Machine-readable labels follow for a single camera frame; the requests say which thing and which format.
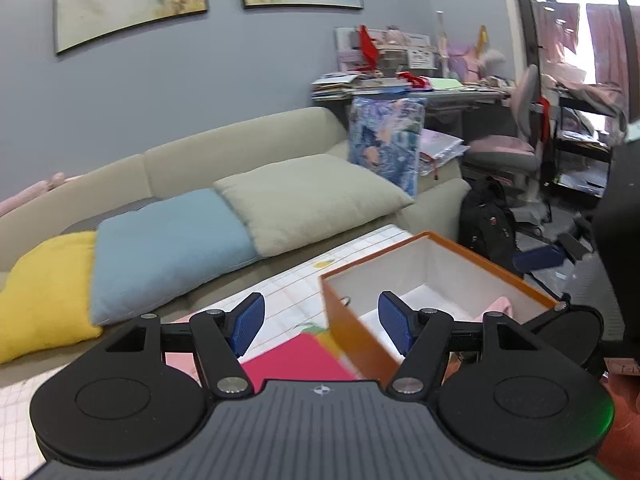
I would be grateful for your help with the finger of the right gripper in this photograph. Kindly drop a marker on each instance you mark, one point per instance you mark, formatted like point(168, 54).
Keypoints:
point(565, 247)

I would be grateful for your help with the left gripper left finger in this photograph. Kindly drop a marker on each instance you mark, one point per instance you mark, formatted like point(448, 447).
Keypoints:
point(220, 338)

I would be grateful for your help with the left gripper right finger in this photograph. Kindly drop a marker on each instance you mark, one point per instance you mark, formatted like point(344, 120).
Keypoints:
point(422, 338)

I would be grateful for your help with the pink white crochet pouch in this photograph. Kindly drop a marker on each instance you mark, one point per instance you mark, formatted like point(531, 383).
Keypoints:
point(501, 305)

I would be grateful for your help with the orange cardboard box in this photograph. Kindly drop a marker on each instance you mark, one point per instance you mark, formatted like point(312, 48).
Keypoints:
point(426, 271)

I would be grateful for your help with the checked pink tablecloth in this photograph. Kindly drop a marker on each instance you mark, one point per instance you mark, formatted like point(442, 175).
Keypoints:
point(146, 388)

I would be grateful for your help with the red cube container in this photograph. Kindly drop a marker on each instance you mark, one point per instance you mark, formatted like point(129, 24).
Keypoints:
point(306, 358)

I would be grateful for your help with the black backpack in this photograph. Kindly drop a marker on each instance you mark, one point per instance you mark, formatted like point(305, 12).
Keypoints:
point(487, 225)

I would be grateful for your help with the blue cushion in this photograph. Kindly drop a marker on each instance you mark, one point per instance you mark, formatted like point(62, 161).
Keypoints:
point(147, 257)

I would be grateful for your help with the black metal shelf rack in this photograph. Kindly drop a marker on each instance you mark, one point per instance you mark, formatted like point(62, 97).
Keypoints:
point(586, 121)

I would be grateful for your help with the grey-green cushion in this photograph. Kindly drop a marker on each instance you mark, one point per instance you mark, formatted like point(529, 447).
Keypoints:
point(301, 201)

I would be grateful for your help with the beige fabric sofa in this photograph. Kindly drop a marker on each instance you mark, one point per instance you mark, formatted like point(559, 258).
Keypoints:
point(200, 160)

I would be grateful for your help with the yellow cushion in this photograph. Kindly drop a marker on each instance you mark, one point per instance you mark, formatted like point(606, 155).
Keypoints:
point(45, 302)

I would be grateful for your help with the blue anime print pillow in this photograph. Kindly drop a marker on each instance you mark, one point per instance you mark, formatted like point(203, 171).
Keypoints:
point(384, 137)

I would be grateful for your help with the pink plush on sofa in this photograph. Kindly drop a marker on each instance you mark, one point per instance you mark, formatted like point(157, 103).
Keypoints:
point(32, 192)

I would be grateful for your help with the cluttered desk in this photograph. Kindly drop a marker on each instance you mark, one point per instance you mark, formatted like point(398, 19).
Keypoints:
point(465, 88)

